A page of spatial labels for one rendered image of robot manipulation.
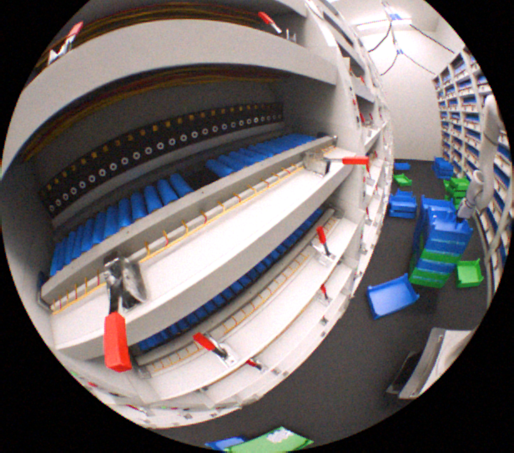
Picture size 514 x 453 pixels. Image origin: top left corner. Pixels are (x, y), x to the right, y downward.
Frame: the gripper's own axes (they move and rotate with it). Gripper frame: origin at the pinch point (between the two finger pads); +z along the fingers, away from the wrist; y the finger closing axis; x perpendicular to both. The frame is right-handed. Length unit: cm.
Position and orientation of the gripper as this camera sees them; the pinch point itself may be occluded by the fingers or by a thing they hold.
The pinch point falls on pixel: (460, 218)
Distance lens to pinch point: 109.4
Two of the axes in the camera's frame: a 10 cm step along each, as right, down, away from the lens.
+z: 5.5, 6.2, 5.5
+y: 6.5, 0.9, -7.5
